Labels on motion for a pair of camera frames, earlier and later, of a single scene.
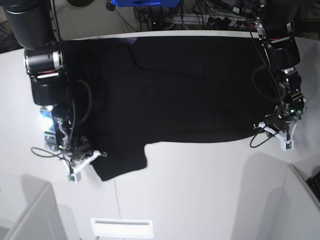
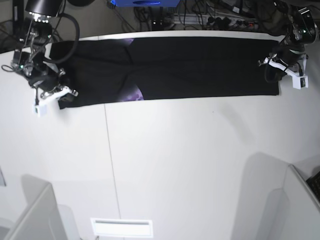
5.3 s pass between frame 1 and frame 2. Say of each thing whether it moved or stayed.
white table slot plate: stayed
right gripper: moved
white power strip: stayed
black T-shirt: moved
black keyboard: stayed
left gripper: moved
